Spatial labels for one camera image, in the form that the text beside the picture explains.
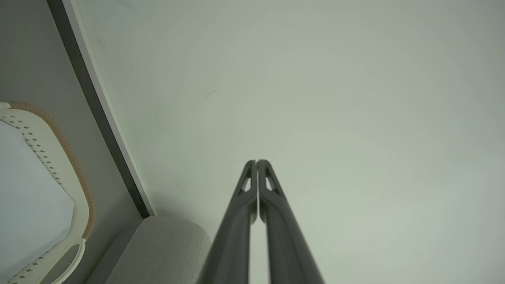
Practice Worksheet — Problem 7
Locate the grey fabric sofa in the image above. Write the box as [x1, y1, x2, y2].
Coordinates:
[86, 216, 212, 284]

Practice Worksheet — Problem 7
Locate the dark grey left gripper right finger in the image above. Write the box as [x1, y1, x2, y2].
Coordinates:
[257, 159, 325, 284]

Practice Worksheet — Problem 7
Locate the white black baseboard strip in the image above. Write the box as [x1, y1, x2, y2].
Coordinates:
[46, 0, 157, 219]

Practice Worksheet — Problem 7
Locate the white laundry basket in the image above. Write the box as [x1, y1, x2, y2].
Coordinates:
[0, 101, 95, 284]

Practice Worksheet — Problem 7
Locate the white cloth basket lining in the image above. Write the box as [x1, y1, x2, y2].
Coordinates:
[0, 120, 75, 273]

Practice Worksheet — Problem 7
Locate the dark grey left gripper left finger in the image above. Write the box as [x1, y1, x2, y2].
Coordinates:
[197, 160, 258, 284]

